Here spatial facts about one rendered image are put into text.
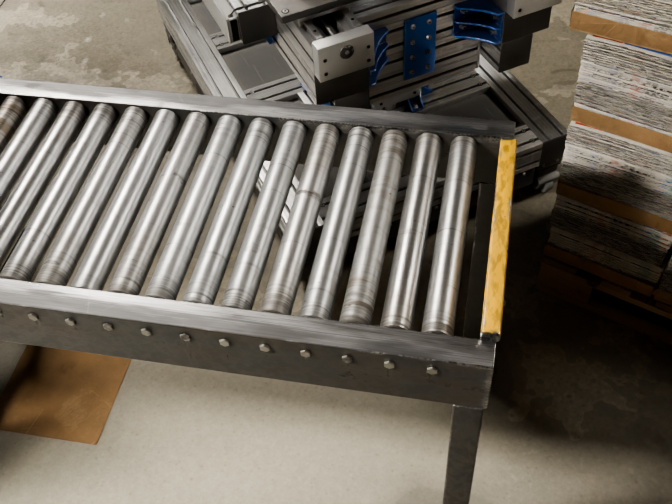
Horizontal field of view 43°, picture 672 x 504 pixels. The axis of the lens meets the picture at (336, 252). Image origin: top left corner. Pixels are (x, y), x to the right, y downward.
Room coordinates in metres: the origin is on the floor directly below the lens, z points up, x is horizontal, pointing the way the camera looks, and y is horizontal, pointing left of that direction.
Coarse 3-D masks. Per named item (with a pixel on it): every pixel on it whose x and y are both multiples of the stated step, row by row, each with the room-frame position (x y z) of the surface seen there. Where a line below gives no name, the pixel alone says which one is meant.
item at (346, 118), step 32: (0, 96) 1.40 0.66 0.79; (32, 96) 1.39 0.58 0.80; (64, 96) 1.38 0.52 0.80; (96, 96) 1.37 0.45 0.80; (128, 96) 1.36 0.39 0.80; (160, 96) 1.35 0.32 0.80; (192, 96) 1.34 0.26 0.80; (384, 128) 1.20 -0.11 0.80; (416, 128) 1.19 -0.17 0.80; (448, 128) 1.19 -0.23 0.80; (480, 128) 1.18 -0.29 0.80; (512, 128) 1.17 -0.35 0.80; (480, 160) 1.16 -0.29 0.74
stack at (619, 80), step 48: (624, 48) 1.35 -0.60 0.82; (576, 96) 1.40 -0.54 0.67; (624, 96) 1.34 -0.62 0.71; (576, 144) 1.38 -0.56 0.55; (624, 144) 1.32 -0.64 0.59; (624, 192) 1.31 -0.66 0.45; (576, 240) 1.36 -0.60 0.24; (624, 240) 1.29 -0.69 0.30; (576, 288) 1.33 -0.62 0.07; (624, 288) 1.27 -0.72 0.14
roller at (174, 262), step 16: (224, 128) 1.24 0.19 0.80; (240, 128) 1.26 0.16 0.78; (208, 144) 1.21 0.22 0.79; (224, 144) 1.20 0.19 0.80; (208, 160) 1.15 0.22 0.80; (224, 160) 1.16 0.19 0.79; (208, 176) 1.11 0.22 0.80; (192, 192) 1.08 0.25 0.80; (208, 192) 1.08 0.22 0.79; (192, 208) 1.04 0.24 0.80; (208, 208) 1.05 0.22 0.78; (176, 224) 1.00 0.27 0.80; (192, 224) 1.00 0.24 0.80; (176, 240) 0.96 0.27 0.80; (192, 240) 0.97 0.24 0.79; (176, 256) 0.93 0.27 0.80; (192, 256) 0.95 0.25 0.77; (160, 272) 0.90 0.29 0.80; (176, 272) 0.90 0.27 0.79; (160, 288) 0.86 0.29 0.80; (176, 288) 0.87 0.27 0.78
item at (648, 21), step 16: (576, 0) 1.42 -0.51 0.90; (592, 0) 1.40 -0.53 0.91; (608, 0) 1.38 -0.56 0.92; (624, 0) 1.37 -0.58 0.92; (640, 0) 1.35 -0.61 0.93; (656, 0) 1.34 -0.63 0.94; (608, 16) 1.38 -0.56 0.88; (624, 16) 1.36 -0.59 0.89; (640, 16) 1.35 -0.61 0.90; (656, 16) 1.33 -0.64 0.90
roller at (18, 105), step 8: (8, 96) 1.39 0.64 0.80; (16, 96) 1.39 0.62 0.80; (8, 104) 1.37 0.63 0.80; (16, 104) 1.37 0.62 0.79; (24, 104) 1.38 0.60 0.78; (0, 112) 1.34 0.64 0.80; (8, 112) 1.34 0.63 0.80; (16, 112) 1.35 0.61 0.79; (24, 112) 1.37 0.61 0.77; (0, 120) 1.32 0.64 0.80; (8, 120) 1.33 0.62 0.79; (16, 120) 1.34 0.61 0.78; (0, 128) 1.30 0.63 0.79; (8, 128) 1.31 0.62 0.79; (16, 128) 1.33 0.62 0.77; (0, 136) 1.28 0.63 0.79; (8, 136) 1.30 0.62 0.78; (0, 144) 1.27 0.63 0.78; (0, 152) 1.26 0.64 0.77
